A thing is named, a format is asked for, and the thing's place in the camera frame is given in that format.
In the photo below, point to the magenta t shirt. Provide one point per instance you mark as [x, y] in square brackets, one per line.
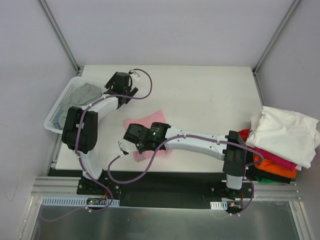
[271, 158]

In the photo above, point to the left aluminium frame post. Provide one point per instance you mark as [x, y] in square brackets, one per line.
[60, 36]

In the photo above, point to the light blue t shirt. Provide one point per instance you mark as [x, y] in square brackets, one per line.
[59, 120]

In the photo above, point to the aluminium frame post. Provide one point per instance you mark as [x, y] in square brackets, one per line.
[277, 34]
[60, 36]

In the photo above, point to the red t shirt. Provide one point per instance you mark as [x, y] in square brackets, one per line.
[244, 134]

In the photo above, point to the aluminium front rail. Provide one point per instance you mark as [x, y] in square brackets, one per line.
[67, 186]

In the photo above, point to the black t shirt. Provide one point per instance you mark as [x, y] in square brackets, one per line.
[252, 172]

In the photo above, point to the grey t shirt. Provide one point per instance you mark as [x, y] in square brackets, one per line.
[83, 95]

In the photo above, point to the right aluminium frame post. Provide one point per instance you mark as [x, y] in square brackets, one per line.
[277, 34]

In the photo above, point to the white plastic laundry basket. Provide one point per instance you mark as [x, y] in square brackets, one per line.
[70, 88]

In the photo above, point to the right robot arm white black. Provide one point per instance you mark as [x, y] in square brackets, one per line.
[229, 148]

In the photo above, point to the white t shirt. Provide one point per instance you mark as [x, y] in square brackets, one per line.
[290, 135]

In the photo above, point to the pink t shirt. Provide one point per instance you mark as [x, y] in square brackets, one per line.
[146, 121]

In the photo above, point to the green t shirt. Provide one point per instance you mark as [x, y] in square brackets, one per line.
[264, 180]

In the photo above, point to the orange t shirt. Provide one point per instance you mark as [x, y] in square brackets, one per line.
[274, 168]

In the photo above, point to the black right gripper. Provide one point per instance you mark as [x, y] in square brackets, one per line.
[141, 147]

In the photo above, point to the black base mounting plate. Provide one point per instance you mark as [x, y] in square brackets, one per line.
[175, 190]

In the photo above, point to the right slotted cable duct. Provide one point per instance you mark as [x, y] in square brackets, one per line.
[218, 205]

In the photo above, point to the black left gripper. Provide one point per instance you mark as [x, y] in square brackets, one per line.
[110, 85]

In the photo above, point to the slotted cable duct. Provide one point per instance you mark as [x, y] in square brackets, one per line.
[64, 201]
[218, 205]

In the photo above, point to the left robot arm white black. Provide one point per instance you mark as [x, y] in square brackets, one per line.
[80, 131]

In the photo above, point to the left slotted cable duct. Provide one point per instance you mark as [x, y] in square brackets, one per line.
[64, 201]

